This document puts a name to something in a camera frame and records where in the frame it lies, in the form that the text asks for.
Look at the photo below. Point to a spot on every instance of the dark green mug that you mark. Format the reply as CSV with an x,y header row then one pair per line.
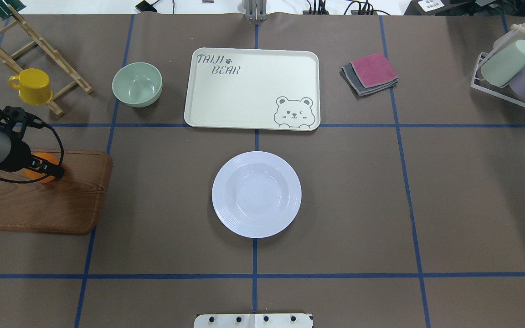
x,y
5,12

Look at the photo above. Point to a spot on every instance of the grey cloth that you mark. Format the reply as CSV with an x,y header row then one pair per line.
x,y
352,79

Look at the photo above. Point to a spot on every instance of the orange fruit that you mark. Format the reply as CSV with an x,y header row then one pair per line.
x,y
45,167

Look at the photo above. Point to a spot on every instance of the wooden cutting board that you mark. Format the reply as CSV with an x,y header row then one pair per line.
x,y
70,205

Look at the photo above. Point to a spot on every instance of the green cup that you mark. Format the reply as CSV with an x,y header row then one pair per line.
x,y
505,64

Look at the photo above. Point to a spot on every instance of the white round plate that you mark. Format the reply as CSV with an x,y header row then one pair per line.
x,y
256,194

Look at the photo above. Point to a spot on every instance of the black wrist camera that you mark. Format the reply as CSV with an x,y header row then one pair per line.
x,y
14,119

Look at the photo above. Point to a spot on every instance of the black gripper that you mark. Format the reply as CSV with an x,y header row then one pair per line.
x,y
19,159

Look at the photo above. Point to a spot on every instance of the yellow mug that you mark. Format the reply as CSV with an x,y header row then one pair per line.
x,y
33,86

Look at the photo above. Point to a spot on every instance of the aluminium frame post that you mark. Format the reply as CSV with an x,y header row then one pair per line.
x,y
255,10

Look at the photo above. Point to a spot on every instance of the wooden dish rack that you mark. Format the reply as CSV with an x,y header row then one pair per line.
x,y
22,46

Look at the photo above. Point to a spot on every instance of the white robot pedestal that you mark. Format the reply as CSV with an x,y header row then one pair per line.
x,y
255,320

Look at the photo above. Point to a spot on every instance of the cream bear tray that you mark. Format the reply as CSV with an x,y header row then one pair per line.
x,y
253,89

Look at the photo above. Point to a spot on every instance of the green bowl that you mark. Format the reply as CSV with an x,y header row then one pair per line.
x,y
138,84

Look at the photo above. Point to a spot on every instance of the white cup rack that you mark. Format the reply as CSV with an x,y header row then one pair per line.
x,y
479,83

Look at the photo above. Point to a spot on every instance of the pink cloth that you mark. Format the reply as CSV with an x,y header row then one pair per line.
x,y
374,70

